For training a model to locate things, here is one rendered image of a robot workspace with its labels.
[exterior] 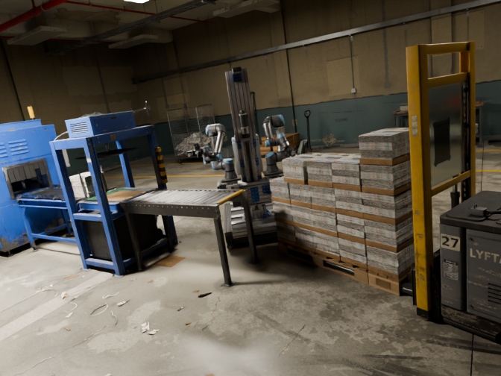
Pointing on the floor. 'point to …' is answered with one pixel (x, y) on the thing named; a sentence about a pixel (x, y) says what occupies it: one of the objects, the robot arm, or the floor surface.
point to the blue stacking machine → (26, 179)
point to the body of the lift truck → (472, 266)
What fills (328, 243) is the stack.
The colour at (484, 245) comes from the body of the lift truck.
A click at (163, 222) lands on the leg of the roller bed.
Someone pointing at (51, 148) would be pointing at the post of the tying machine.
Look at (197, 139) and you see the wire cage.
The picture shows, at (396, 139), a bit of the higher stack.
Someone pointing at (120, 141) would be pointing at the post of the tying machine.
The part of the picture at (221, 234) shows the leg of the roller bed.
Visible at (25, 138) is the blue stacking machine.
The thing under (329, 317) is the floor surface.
